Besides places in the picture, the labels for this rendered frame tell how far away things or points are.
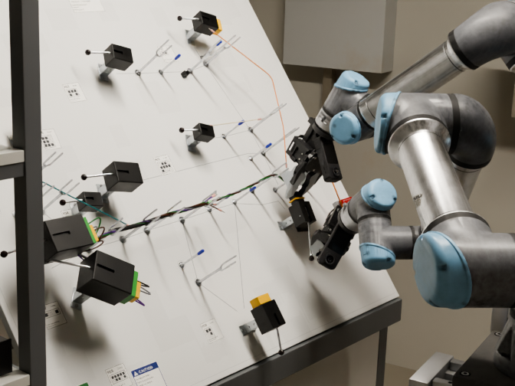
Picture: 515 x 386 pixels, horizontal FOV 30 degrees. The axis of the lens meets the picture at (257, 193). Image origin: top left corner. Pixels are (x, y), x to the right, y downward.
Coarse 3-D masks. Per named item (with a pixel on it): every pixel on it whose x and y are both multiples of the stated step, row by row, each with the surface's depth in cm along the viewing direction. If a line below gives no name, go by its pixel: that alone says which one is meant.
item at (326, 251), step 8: (336, 224) 227; (336, 232) 226; (344, 232) 226; (328, 240) 226; (336, 240) 226; (344, 240) 226; (328, 248) 226; (336, 248) 226; (344, 248) 226; (320, 256) 226; (328, 256) 226; (336, 256) 226; (320, 264) 227; (328, 264) 226; (336, 264) 226
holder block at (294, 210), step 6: (294, 204) 244; (300, 204) 243; (306, 204) 244; (294, 210) 244; (300, 210) 243; (306, 210) 244; (312, 210) 245; (294, 216) 244; (300, 216) 243; (306, 216) 242; (312, 216) 244; (294, 222) 244; (300, 222) 243; (306, 222) 243; (312, 222) 245
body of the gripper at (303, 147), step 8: (312, 120) 240; (312, 128) 240; (296, 136) 242; (304, 136) 242; (312, 136) 241; (320, 136) 238; (328, 136) 236; (296, 144) 241; (304, 144) 240; (312, 144) 240; (288, 152) 243; (296, 152) 242; (304, 152) 239; (312, 152) 238; (296, 160) 242; (304, 160) 239; (312, 160) 239; (312, 168) 241; (320, 168) 243
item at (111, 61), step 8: (112, 48) 224; (120, 48) 226; (128, 48) 228; (104, 56) 226; (112, 56) 224; (120, 56) 225; (128, 56) 226; (104, 64) 229; (112, 64) 225; (120, 64) 226; (128, 64) 227; (104, 72) 230; (104, 80) 231
